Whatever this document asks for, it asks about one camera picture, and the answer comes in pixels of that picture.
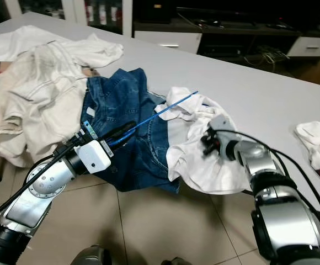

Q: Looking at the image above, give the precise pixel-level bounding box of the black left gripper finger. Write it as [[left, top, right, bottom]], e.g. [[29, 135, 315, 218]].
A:
[[106, 121, 137, 142]]

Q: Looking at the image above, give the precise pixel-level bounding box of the white polo shirt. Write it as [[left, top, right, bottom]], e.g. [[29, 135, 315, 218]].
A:
[[164, 86, 260, 195]]

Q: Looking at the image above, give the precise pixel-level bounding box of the blue wire hanger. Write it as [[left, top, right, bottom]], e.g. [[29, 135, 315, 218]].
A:
[[108, 90, 199, 147]]

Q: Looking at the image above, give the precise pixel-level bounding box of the cream denim jacket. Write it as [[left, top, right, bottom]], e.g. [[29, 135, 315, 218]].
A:
[[0, 43, 92, 168]]

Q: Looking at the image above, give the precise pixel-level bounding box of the white crumpled cloth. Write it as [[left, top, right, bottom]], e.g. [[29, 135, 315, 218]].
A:
[[294, 121, 320, 186]]

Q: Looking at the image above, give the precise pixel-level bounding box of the grey robot left leg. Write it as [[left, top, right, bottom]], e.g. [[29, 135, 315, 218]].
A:
[[71, 245, 114, 265]]

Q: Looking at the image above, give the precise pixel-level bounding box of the grey robot leg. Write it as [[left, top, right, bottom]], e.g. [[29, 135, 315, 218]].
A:
[[160, 257, 194, 265], [71, 245, 114, 265]]

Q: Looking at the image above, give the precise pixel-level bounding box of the grey robot right leg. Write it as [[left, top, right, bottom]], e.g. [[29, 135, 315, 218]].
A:
[[160, 257, 194, 265]]

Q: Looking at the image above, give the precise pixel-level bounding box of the white t-shirt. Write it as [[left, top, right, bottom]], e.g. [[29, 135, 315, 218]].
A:
[[0, 25, 124, 111]]

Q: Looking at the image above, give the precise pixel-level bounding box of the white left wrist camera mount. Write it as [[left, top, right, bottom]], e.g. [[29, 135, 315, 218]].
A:
[[78, 140, 112, 174]]

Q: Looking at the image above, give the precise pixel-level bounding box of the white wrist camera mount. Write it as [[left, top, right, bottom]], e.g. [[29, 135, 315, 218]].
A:
[[210, 113, 239, 161], [78, 140, 112, 174]]

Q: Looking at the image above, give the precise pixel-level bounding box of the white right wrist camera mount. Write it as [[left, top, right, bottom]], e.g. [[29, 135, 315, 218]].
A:
[[210, 113, 239, 161]]

